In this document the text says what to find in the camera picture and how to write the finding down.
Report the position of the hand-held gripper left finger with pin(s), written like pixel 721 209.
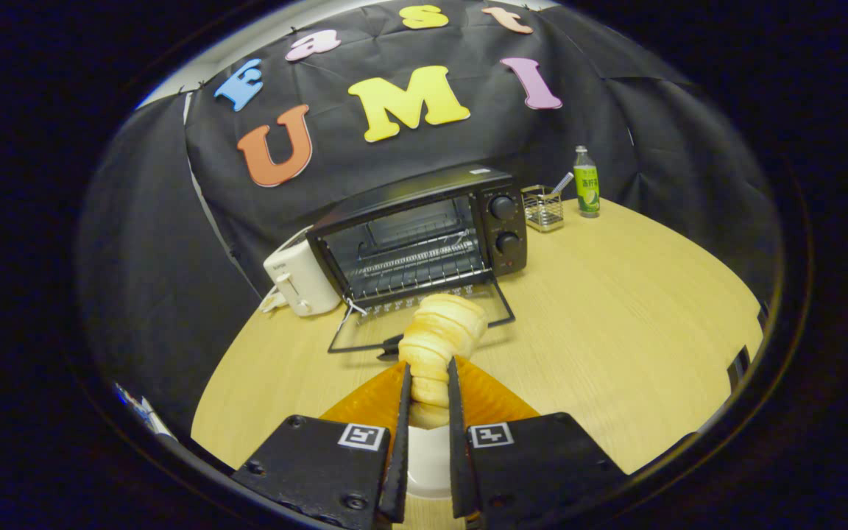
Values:
pixel 402 456

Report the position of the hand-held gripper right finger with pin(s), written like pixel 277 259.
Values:
pixel 456 456

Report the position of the long yellow bread roll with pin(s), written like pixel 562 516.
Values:
pixel 439 331

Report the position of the black toaster oven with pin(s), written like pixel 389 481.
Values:
pixel 424 188

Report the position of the white slot toaster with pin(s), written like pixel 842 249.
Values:
pixel 299 280

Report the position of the white oval plate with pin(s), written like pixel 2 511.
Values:
pixel 428 464

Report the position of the striped stick in basket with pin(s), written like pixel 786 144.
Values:
pixel 564 182

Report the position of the green label drink bottle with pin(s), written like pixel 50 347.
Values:
pixel 586 188

